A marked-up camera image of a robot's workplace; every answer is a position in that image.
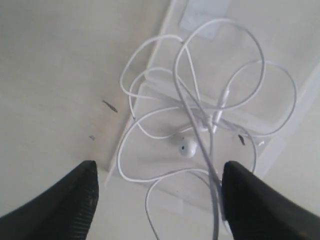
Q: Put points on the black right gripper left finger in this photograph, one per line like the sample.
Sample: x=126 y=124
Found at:
x=64 y=211

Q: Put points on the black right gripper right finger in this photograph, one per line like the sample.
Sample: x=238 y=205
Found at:
x=255 y=211

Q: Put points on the clear plastic storage case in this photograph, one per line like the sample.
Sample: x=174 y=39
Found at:
x=289 y=34

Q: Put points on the white square sticker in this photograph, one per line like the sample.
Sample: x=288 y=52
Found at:
x=198 y=12

